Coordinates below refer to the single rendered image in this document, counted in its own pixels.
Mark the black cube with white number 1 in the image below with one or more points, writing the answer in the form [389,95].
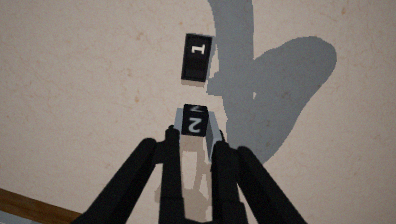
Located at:
[198,48]

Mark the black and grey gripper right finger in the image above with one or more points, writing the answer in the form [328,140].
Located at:
[266,200]

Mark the black cube with white digits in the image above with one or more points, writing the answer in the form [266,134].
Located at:
[195,120]

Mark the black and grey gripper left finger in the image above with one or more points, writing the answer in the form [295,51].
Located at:
[118,198]

